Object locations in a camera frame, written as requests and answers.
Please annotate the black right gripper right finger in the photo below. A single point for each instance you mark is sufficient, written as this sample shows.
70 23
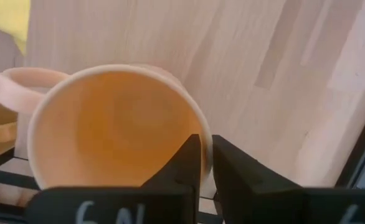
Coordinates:
263 199

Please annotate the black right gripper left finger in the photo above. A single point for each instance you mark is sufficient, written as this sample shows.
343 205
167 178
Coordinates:
170 199

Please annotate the cream cup with orange inside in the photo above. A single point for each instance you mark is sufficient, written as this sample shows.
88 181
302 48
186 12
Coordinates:
114 124

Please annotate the yellow cloth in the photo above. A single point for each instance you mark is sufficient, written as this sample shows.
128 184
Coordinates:
8 18

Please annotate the black table edge frame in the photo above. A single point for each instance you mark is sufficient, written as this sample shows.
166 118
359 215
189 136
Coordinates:
361 146

